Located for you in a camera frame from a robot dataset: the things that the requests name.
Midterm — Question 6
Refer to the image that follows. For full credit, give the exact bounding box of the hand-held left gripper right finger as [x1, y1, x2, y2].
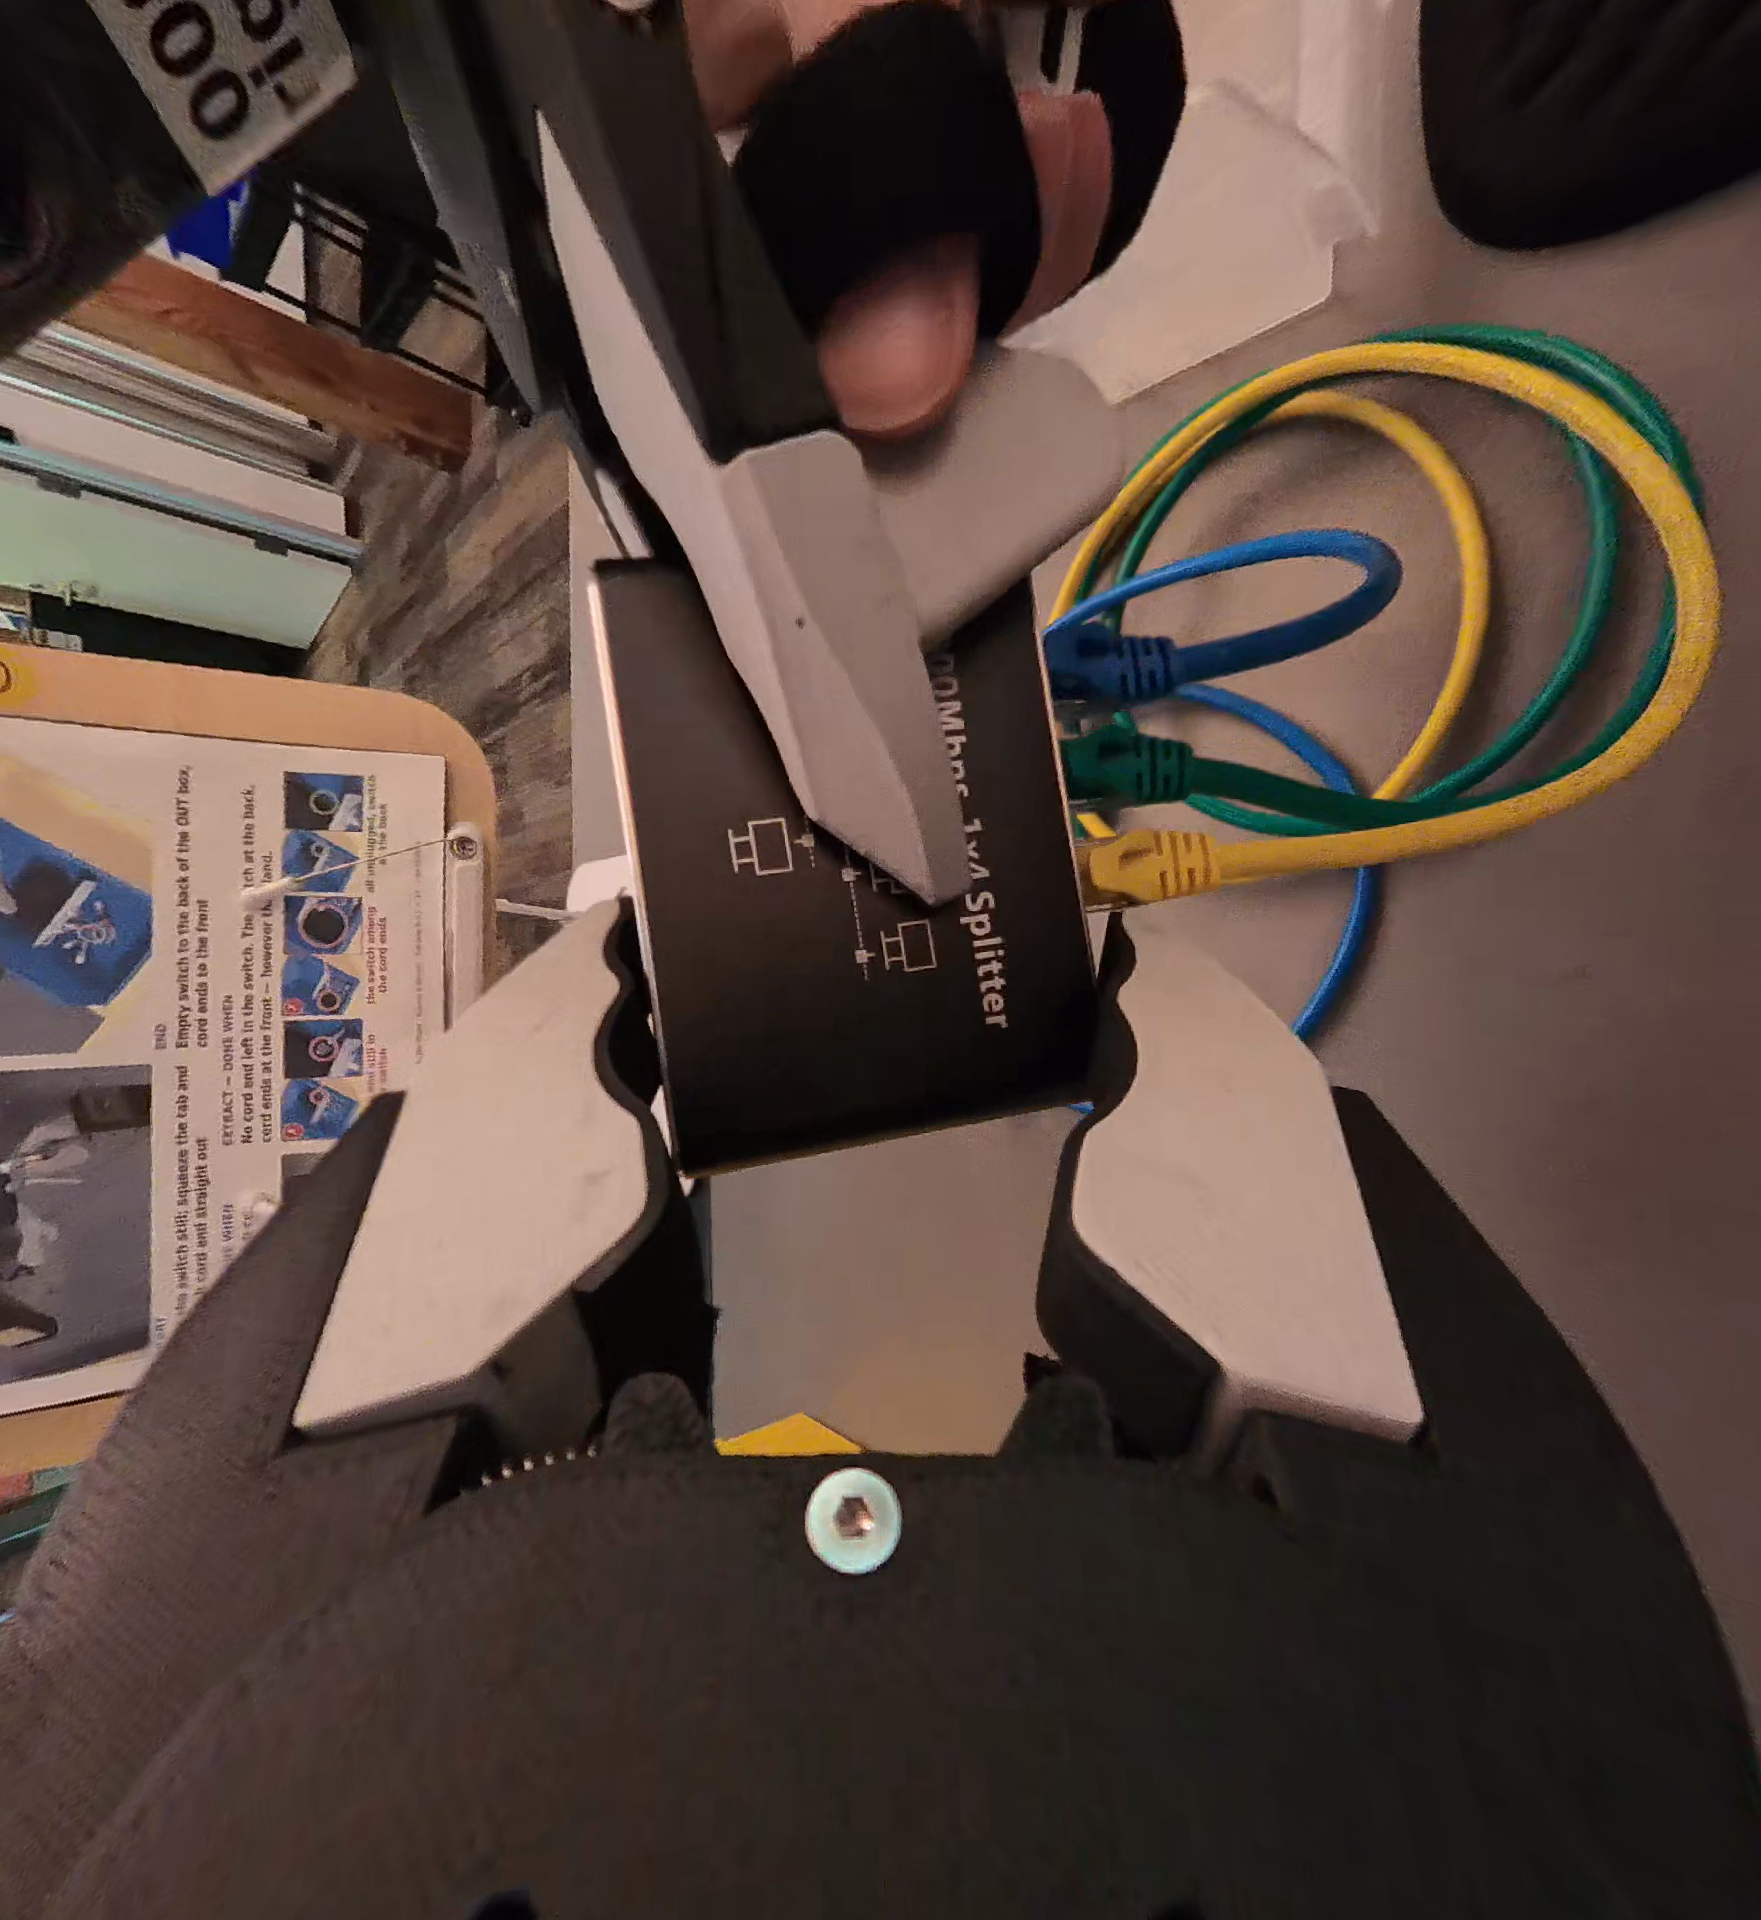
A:
[1034, 918, 1425, 1472]

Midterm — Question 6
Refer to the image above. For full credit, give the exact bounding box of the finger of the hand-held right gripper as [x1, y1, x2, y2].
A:
[856, 347, 1128, 650]
[534, 0, 974, 909]

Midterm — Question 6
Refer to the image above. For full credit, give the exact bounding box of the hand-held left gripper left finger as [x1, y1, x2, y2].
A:
[289, 894, 713, 1463]

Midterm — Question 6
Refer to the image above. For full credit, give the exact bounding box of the blue ethernet cable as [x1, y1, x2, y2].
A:
[1041, 526, 1403, 1043]

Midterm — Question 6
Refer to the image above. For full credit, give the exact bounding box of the black network switch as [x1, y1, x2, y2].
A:
[586, 557, 1099, 1175]

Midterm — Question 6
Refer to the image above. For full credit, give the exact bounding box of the green ethernet cable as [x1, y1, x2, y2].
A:
[1052, 322, 1706, 842]

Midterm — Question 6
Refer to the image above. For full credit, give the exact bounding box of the clear plastic bin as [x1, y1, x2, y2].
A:
[1007, 0, 1383, 403]

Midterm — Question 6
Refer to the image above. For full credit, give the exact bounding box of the yellow ethernet cable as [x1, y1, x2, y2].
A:
[1045, 342, 1720, 909]

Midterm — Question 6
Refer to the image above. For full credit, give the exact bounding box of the yellow plastic bin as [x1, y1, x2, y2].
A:
[715, 1412, 863, 1459]

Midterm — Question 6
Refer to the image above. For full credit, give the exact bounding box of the person's right hand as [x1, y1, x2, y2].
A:
[677, 0, 1121, 439]

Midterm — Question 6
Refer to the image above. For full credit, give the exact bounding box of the blue storage bin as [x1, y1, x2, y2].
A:
[166, 177, 258, 269]

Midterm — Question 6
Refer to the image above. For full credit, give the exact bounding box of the printed instruction sheet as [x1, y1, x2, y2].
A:
[0, 704, 449, 1434]

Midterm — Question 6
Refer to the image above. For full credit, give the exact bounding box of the instruction sheet on stand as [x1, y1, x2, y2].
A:
[0, 640, 497, 1486]

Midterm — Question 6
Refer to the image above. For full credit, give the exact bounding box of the black wrist rest pad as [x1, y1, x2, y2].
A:
[1420, 0, 1761, 253]

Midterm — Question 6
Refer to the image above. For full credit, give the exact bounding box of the brown wooden post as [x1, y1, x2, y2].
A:
[61, 255, 476, 474]

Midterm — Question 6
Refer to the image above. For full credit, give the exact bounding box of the black wire cart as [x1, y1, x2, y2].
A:
[218, 90, 535, 421]

